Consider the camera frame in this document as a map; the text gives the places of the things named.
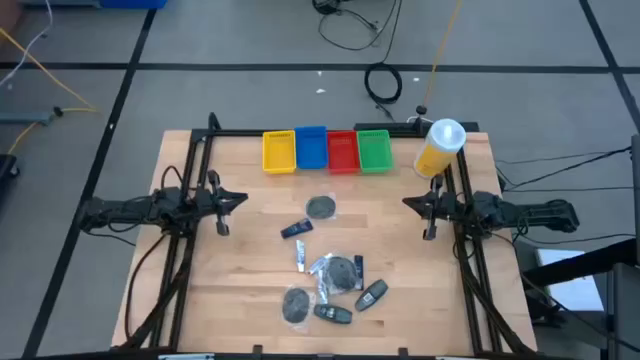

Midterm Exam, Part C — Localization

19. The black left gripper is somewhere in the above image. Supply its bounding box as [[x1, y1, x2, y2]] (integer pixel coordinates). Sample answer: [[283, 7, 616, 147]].
[[192, 169, 250, 238]]

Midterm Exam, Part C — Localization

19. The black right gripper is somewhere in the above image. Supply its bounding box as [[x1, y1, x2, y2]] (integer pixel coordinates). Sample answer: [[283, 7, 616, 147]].
[[402, 174, 459, 242]]

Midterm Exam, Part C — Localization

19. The bagged dark round sponge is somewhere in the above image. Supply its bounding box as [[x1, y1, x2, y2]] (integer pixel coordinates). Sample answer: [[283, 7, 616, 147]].
[[279, 284, 317, 335], [319, 252, 362, 296], [304, 193, 338, 221]]

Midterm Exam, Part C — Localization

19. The small white toothpaste tube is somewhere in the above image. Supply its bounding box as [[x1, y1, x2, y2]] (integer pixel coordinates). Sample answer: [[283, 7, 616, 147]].
[[315, 272, 330, 306]]

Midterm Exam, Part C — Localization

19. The yellow wipes canister white lid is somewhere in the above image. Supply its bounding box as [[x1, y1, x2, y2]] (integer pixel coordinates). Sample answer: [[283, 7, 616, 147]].
[[412, 117, 468, 179]]

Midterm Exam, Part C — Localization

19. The yellow plastic basket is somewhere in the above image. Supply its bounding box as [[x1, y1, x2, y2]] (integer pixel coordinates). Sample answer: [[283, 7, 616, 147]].
[[261, 129, 297, 175]]

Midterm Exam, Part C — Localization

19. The green plastic basket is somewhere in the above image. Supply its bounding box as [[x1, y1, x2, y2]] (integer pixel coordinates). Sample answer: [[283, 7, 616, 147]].
[[356, 129, 396, 175]]

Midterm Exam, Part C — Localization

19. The red plastic basket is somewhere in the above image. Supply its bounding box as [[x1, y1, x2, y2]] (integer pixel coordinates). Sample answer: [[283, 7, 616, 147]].
[[326, 130, 362, 175]]

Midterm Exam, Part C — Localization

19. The blue plastic basket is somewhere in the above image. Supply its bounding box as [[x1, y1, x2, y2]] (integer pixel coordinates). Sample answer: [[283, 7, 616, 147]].
[[293, 125, 330, 171]]

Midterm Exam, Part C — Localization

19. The white box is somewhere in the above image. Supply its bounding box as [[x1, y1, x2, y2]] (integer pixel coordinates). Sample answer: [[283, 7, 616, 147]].
[[534, 248, 605, 312]]

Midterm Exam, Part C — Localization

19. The black beam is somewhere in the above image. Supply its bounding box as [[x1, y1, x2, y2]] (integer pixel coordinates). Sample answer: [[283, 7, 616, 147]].
[[519, 238, 640, 287]]

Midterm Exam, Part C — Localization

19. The blue plastic bin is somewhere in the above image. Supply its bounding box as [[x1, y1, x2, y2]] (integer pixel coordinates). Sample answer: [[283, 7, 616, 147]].
[[98, 0, 169, 10]]

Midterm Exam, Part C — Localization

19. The grey power strip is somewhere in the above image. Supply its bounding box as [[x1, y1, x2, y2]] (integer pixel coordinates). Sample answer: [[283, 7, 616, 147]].
[[0, 110, 55, 126]]

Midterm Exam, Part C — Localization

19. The black caster base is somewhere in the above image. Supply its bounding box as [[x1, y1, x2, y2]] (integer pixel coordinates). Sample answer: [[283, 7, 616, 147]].
[[0, 153, 21, 182]]

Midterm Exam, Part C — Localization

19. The grey cabinet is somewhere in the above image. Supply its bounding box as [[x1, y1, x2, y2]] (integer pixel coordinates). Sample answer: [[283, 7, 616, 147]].
[[607, 262, 640, 360]]

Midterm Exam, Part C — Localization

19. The grey floor bar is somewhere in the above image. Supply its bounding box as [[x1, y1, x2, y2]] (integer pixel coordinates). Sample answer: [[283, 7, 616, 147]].
[[19, 0, 101, 8]]

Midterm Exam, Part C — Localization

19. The black metal table frame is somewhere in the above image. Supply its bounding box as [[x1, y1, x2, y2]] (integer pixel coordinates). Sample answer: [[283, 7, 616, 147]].
[[119, 112, 526, 359]]

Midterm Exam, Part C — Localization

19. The black camera mount knob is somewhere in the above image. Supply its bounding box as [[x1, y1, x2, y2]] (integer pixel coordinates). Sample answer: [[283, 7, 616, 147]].
[[407, 104, 434, 124]]

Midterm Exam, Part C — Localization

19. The coiled black cable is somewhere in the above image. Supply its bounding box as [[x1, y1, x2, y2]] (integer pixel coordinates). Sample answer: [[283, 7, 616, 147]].
[[363, 60, 404, 106]]

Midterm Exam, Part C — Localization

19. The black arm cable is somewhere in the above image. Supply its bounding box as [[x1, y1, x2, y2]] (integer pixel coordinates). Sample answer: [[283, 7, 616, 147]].
[[123, 232, 169, 346]]

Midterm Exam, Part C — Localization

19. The black floor cable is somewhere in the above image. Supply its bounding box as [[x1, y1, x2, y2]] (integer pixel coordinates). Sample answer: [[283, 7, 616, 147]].
[[499, 146, 634, 191]]

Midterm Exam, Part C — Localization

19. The orange yellow floor cable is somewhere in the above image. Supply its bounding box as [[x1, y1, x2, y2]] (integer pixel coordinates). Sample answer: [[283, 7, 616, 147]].
[[422, 0, 464, 109]]

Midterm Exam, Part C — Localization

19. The loose black cable with plug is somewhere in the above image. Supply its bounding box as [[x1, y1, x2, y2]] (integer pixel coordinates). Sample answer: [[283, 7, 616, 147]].
[[312, 0, 404, 66]]

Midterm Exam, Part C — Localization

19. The white floor cable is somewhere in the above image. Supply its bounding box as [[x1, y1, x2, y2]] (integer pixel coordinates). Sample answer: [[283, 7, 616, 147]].
[[0, 0, 54, 87]]

